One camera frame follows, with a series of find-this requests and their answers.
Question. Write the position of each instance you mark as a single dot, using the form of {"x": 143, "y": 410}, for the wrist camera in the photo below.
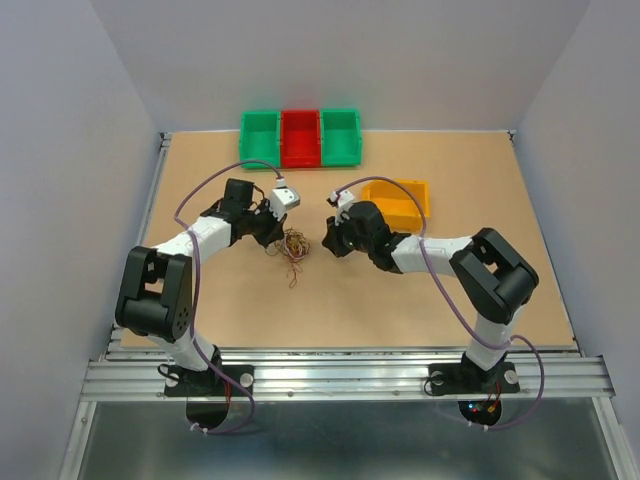
{"x": 282, "y": 200}
{"x": 342, "y": 202}

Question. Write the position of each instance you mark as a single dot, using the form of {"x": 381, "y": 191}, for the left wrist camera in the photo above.
{"x": 282, "y": 200}

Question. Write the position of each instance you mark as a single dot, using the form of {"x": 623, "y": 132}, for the red plastic bin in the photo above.
{"x": 300, "y": 144}

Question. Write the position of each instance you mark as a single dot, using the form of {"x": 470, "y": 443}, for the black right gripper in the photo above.
{"x": 330, "y": 239}

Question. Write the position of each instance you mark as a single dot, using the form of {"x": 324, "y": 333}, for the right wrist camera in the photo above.
{"x": 342, "y": 202}

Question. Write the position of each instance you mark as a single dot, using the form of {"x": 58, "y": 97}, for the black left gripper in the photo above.
{"x": 275, "y": 232}

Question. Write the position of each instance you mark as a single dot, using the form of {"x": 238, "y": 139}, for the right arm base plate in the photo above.
{"x": 467, "y": 379}

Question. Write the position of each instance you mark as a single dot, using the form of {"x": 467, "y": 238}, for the yellow plastic bin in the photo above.
{"x": 398, "y": 209}

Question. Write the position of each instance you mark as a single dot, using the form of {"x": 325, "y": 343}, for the green plastic bin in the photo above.
{"x": 260, "y": 136}
{"x": 341, "y": 138}

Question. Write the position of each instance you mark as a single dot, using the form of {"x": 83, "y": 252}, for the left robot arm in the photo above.
{"x": 156, "y": 298}

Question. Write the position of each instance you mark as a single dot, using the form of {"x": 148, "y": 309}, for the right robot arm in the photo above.
{"x": 497, "y": 280}

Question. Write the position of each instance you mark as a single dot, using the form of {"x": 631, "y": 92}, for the right green plastic bin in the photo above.
{"x": 341, "y": 138}

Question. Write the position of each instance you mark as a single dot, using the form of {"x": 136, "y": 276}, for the left green plastic bin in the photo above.
{"x": 260, "y": 136}

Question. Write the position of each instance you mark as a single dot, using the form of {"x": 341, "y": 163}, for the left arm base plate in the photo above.
{"x": 182, "y": 383}

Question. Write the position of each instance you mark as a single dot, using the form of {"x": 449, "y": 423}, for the aluminium rail frame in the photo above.
{"x": 341, "y": 356}

